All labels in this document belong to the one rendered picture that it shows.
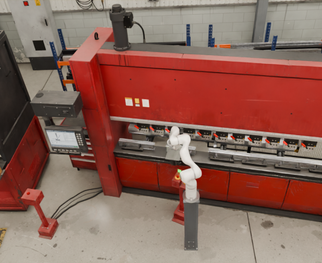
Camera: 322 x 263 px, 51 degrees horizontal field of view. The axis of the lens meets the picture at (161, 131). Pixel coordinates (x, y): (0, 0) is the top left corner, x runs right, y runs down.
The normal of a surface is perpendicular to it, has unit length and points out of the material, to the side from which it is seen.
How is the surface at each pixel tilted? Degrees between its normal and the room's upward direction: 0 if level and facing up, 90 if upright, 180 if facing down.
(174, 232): 0
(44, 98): 0
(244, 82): 90
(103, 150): 90
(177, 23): 90
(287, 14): 90
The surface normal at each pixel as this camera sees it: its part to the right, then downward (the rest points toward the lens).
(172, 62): -0.22, 0.65
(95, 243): -0.06, -0.75
